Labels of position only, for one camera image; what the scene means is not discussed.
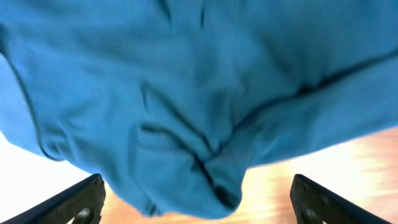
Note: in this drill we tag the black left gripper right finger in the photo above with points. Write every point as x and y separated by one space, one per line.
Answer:
315 204

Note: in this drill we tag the teal blue polo shirt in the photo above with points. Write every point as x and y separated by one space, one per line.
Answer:
172 101

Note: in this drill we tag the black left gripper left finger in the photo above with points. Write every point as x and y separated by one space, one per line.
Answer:
82 203

